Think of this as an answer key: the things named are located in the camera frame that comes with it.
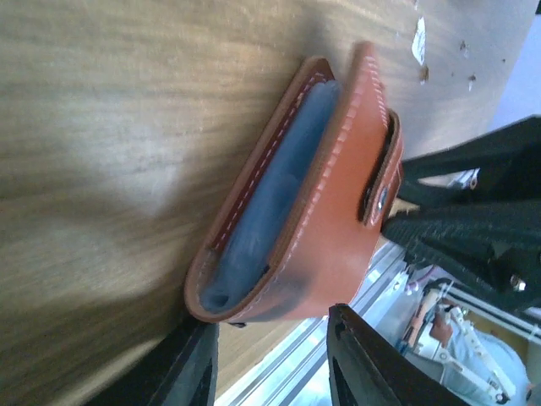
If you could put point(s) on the brown leather card holder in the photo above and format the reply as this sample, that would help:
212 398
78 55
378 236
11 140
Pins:
299 227

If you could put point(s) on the aluminium front rail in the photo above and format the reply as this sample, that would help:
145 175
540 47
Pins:
296 372

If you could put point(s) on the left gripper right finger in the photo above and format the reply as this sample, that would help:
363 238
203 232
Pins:
366 370

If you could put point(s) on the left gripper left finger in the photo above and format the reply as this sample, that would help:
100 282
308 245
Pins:
180 370

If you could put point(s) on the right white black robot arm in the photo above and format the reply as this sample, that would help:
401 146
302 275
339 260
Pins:
479 368

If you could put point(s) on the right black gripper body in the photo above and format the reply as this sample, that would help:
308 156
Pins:
478 214

